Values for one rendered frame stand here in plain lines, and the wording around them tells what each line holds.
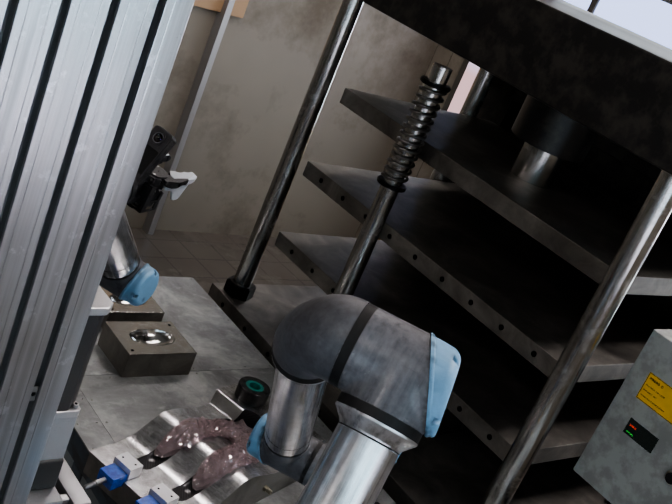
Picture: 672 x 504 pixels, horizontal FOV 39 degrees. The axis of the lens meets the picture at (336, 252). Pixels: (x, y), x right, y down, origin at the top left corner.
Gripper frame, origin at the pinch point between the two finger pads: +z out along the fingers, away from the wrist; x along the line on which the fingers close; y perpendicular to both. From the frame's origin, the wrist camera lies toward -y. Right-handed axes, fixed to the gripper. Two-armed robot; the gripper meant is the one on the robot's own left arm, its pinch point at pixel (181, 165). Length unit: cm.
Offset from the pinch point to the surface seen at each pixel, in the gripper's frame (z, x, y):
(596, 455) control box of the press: 50, 103, 18
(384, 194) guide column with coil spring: 80, 20, 6
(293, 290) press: 124, 0, 68
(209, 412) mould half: 20, 26, 55
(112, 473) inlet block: -17, 26, 56
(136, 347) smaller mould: 27, -1, 59
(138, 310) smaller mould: 44, -13, 62
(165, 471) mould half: -6, 32, 56
